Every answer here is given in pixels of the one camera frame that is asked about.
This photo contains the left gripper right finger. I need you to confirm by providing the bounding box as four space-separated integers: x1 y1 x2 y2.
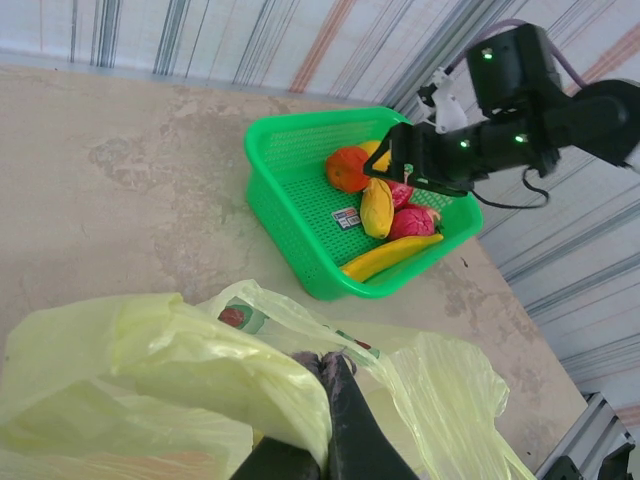
322 350 419 480

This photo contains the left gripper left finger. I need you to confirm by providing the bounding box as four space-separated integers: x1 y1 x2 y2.
232 351 329 480

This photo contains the pink fake strawberry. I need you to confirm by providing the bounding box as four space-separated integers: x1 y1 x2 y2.
388 207 444 242

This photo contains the orange fake fruit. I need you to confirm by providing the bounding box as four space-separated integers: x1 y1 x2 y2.
325 146 374 194

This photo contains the yellow ridged fake starfruit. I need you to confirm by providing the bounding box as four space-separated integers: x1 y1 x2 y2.
359 177 395 240

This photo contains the yellow fake banana bunch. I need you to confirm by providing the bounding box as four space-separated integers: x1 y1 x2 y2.
341 232 445 284

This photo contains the green plastic basket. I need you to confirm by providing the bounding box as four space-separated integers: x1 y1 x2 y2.
243 105 485 302

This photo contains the pale yellow plastic bag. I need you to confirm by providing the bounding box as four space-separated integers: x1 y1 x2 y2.
0 278 539 480

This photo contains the yellow fake lemon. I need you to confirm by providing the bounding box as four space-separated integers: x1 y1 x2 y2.
357 140 394 174

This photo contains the red fake strawberry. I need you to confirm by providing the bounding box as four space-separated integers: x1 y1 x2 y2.
387 179 417 211

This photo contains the barcode sticker label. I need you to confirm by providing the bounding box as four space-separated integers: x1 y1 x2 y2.
331 207 362 231

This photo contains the thin black wire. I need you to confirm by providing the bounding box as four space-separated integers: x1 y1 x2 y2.
472 167 551 209

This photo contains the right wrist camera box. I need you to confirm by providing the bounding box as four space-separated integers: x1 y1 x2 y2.
417 67 469 135

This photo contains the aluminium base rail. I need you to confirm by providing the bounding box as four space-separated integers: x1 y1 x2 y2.
534 392 640 480

